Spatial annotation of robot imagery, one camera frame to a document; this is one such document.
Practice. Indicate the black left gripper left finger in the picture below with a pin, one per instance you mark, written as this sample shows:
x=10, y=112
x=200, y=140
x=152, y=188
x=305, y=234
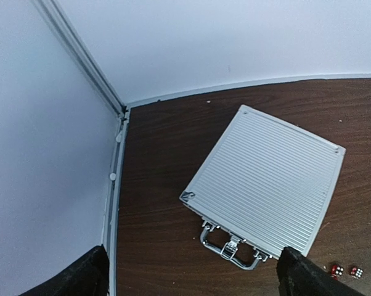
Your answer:
x=88, y=275

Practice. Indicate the red translucent die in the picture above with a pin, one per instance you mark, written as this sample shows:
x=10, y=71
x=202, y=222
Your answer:
x=336, y=271
x=356, y=272

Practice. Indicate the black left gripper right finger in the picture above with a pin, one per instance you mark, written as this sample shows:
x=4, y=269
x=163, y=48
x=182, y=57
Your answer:
x=299, y=276

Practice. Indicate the aluminium poker case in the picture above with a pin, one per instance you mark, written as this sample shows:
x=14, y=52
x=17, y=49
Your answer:
x=265, y=185

